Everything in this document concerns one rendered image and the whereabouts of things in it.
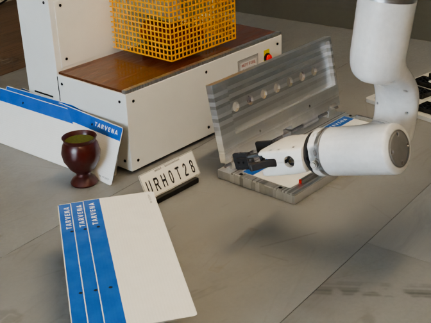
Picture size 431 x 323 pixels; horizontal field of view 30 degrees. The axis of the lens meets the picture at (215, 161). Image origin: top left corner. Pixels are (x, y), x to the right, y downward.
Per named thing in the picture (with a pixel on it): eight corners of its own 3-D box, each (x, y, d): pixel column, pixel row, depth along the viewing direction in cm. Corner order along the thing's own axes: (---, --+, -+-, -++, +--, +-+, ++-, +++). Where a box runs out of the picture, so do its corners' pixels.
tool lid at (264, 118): (211, 85, 168) (205, 85, 169) (228, 170, 173) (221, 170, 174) (330, 36, 197) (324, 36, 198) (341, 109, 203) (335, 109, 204)
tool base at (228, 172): (294, 204, 163) (294, 188, 162) (217, 177, 176) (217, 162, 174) (403, 136, 193) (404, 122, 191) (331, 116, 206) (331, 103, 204)
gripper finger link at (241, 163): (254, 173, 143) (227, 174, 148) (265, 167, 146) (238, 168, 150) (249, 157, 143) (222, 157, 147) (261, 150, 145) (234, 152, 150)
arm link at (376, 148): (345, 120, 141) (314, 132, 134) (412, 116, 131) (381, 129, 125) (353, 167, 142) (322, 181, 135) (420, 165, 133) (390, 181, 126)
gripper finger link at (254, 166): (259, 173, 139) (243, 170, 144) (295, 158, 142) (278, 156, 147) (258, 166, 139) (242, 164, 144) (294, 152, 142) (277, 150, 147)
